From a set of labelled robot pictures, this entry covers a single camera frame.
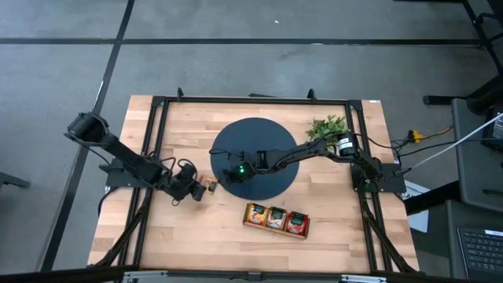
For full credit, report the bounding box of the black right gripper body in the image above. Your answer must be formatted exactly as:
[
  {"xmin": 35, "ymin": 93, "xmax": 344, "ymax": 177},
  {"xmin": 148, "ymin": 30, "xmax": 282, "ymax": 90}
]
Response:
[{"xmin": 222, "ymin": 161, "xmax": 259, "ymax": 186}]

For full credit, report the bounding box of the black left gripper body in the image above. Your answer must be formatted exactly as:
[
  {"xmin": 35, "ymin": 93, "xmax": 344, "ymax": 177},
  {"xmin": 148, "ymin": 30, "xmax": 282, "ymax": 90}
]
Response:
[{"xmin": 167, "ymin": 175, "xmax": 200, "ymax": 202}]

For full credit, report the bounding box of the orange mango tea packet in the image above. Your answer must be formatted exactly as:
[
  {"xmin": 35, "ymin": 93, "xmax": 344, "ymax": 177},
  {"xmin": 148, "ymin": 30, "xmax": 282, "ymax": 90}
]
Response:
[
  {"xmin": 198, "ymin": 175, "xmax": 219, "ymax": 195},
  {"xmin": 244, "ymin": 203, "xmax": 270, "ymax": 227}
]

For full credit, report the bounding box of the round dark blue woven placemat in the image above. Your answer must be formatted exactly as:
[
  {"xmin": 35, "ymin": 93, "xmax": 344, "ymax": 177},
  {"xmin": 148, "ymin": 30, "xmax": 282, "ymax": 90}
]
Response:
[{"xmin": 209, "ymin": 116, "xmax": 300, "ymax": 201}]

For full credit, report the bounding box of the beige vanilla tea packet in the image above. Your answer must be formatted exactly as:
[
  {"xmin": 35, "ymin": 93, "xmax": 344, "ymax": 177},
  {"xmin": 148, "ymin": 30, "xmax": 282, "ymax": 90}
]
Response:
[{"xmin": 266, "ymin": 206, "xmax": 289, "ymax": 231}]

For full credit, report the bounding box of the wooden three-compartment tea box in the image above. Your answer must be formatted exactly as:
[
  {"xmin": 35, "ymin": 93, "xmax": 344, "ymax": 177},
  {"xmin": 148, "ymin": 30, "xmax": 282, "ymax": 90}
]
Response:
[{"xmin": 241, "ymin": 201, "xmax": 312, "ymax": 241}]

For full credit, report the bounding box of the red strawberry tea packet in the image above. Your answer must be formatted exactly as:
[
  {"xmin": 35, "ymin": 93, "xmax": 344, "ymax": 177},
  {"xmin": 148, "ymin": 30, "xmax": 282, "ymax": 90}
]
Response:
[{"xmin": 285, "ymin": 211, "xmax": 310, "ymax": 237}]

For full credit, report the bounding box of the green plant in white pot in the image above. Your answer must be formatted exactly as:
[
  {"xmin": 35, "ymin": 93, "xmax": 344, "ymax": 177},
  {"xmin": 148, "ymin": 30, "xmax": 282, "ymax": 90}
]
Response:
[{"xmin": 305, "ymin": 114, "xmax": 352, "ymax": 154}]

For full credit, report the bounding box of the black crossbar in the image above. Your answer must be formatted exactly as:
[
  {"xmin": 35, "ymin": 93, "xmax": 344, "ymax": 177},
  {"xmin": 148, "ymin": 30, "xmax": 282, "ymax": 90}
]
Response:
[{"xmin": 0, "ymin": 266, "xmax": 503, "ymax": 283}]

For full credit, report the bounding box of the dark furniture leg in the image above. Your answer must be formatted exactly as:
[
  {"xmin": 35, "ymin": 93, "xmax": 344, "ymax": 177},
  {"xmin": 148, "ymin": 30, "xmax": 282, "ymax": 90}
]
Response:
[{"xmin": 0, "ymin": 171, "xmax": 31, "ymax": 189}]

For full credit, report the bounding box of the white paper sheet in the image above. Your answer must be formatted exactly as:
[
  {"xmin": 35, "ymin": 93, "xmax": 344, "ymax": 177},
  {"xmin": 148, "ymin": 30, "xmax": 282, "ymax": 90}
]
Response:
[{"xmin": 403, "ymin": 179, "xmax": 430, "ymax": 233}]

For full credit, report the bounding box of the black desk leg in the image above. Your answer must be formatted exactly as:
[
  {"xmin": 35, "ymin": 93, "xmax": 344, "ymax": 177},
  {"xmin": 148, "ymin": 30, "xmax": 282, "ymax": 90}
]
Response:
[{"xmin": 404, "ymin": 180, "xmax": 461, "ymax": 215}]

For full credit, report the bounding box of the black chair base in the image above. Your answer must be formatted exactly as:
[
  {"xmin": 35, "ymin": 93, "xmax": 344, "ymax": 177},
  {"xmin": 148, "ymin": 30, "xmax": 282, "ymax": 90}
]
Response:
[{"xmin": 423, "ymin": 76, "xmax": 503, "ymax": 116}]

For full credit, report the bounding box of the grey desk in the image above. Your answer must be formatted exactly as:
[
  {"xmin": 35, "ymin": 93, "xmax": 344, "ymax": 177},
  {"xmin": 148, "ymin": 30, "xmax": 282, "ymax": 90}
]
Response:
[{"xmin": 450, "ymin": 97, "xmax": 503, "ymax": 213}]

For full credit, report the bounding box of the dark grey laptop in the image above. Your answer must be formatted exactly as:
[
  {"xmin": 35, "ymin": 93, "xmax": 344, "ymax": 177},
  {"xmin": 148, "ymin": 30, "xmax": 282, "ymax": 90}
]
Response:
[{"xmin": 447, "ymin": 200, "xmax": 503, "ymax": 282}]

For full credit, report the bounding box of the black electronic device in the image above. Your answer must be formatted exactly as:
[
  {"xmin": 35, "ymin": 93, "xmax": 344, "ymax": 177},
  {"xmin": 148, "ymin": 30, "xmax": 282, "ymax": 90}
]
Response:
[{"xmin": 481, "ymin": 104, "xmax": 503, "ymax": 153}]

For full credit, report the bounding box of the black metal stand leg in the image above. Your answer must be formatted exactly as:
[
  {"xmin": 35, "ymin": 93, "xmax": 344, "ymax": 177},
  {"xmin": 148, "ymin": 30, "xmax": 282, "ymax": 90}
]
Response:
[{"xmin": 461, "ymin": 0, "xmax": 503, "ymax": 75}]

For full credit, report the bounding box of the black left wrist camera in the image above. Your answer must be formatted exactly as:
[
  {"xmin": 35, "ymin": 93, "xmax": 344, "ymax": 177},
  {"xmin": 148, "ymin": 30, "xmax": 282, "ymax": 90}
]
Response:
[{"xmin": 178, "ymin": 161, "xmax": 199, "ymax": 181}]

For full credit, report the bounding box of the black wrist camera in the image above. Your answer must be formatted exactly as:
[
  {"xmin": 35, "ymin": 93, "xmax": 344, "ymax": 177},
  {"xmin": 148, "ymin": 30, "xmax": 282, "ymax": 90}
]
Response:
[
  {"xmin": 254, "ymin": 149, "xmax": 276, "ymax": 171},
  {"xmin": 178, "ymin": 161, "xmax": 199, "ymax": 181}
]

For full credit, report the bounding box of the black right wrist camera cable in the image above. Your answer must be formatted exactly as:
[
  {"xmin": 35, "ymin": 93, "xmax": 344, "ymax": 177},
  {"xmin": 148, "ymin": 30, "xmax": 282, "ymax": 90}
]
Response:
[{"xmin": 207, "ymin": 147, "xmax": 248, "ymax": 163}]

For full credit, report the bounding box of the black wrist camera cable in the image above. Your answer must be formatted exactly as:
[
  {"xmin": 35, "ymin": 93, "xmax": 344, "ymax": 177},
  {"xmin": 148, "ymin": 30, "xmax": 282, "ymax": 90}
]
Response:
[
  {"xmin": 207, "ymin": 147, "xmax": 248, "ymax": 163},
  {"xmin": 155, "ymin": 156, "xmax": 189, "ymax": 208}
]

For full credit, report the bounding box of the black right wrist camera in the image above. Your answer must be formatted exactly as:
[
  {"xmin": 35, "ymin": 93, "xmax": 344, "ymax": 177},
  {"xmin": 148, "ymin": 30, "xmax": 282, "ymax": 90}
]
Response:
[{"xmin": 254, "ymin": 149, "xmax": 276, "ymax": 171}]

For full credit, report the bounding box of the black left wrist camera cable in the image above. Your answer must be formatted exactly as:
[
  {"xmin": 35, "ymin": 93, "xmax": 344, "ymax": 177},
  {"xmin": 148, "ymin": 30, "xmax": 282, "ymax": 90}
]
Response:
[{"xmin": 155, "ymin": 156, "xmax": 189, "ymax": 208}]

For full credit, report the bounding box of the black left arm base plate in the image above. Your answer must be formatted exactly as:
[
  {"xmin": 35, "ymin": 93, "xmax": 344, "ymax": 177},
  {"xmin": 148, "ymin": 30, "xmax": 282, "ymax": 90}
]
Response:
[{"xmin": 105, "ymin": 156, "xmax": 163, "ymax": 189}]

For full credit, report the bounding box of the silver bracket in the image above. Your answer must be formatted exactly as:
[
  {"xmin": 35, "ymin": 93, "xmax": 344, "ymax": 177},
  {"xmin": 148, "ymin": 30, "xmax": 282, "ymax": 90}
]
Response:
[
  {"xmin": 340, "ymin": 274, "xmax": 388, "ymax": 283},
  {"xmin": 122, "ymin": 270, "xmax": 168, "ymax": 283}
]

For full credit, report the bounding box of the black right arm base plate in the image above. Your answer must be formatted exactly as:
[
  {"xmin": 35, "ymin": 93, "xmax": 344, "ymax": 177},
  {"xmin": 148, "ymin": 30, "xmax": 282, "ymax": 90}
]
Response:
[{"xmin": 350, "ymin": 161, "xmax": 406, "ymax": 194}]

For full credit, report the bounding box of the yellow power cable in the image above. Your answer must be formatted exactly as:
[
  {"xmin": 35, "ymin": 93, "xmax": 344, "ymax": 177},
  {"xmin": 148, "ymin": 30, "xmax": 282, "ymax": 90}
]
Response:
[{"xmin": 408, "ymin": 124, "xmax": 453, "ymax": 145}]

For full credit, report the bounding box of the black power cable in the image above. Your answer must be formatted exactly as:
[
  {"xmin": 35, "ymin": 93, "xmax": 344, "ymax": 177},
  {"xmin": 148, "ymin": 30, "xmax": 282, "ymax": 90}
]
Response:
[{"xmin": 363, "ymin": 133, "xmax": 503, "ymax": 158}]

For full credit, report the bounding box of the white cable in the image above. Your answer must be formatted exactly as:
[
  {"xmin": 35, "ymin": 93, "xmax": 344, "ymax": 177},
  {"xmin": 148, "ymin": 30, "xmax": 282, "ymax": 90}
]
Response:
[{"xmin": 410, "ymin": 112, "xmax": 503, "ymax": 171}]

